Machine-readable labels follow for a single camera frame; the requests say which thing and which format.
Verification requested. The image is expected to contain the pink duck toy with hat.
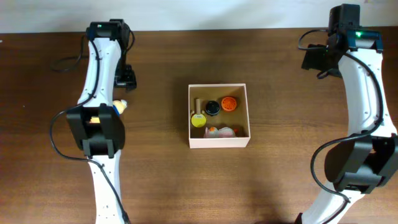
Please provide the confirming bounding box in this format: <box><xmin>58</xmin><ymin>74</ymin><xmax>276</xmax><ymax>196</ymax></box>
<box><xmin>203</xmin><ymin>127</ymin><xmax>238</xmax><ymax>138</ymax></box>

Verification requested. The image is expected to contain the black round perforated puck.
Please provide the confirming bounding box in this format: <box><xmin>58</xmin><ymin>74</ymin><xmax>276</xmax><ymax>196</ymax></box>
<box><xmin>205</xmin><ymin>101</ymin><xmax>221</xmax><ymax>116</ymax></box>

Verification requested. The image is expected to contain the open beige cardboard box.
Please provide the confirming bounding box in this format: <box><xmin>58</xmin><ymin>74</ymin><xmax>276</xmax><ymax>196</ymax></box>
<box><xmin>188</xmin><ymin>83</ymin><xmax>251</xmax><ymax>149</ymax></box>

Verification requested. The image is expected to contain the orange round perforated puck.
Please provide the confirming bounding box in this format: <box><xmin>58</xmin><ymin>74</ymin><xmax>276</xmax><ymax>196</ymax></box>
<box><xmin>221</xmin><ymin>96</ymin><xmax>238</xmax><ymax>112</ymax></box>

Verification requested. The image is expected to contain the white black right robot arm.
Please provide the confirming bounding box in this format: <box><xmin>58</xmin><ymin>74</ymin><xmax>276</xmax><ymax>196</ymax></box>
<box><xmin>296</xmin><ymin>4</ymin><xmax>397</xmax><ymax>223</ymax></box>

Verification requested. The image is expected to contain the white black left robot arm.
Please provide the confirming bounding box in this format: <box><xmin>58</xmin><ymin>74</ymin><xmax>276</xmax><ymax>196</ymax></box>
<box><xmin>66</xmin><ymin>19</ymin><xmax>137</xmax><ymax>223</ymax></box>

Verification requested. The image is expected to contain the yellow plush duck blue vest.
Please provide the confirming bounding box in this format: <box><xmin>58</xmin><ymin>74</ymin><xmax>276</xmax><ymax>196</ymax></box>
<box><xmin>89</xmin><ymin>100</ymin><xmax>127</xmax><ymax>124</ymax></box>

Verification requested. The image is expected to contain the yellow wooden rattle drum toy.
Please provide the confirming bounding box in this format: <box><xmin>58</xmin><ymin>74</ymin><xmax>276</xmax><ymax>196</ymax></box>
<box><xmin>190</xmin><ymin>98</ymin><xmax>206</xmax><ymax>128</ymax></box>

